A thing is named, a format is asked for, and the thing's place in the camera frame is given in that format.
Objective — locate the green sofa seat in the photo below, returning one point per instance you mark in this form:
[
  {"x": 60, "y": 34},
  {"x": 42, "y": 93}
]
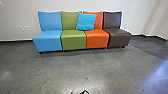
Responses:
[{"x": 72, "y": 38}]

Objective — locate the orange sofa seat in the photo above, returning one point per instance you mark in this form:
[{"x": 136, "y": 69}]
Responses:
[{"x": 96, "y": 37}]

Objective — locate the light blue cushion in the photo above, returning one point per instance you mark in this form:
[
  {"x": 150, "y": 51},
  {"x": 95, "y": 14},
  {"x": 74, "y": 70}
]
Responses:
[{"x": 85, "y": 21}]

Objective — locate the brown sofa seat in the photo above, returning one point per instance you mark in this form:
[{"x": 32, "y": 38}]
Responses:
[{"x": 116, "y": 35}]

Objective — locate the blue sofa seat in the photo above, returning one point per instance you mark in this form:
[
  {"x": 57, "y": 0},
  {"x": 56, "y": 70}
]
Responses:
[{"x": 48, "y": 38}]

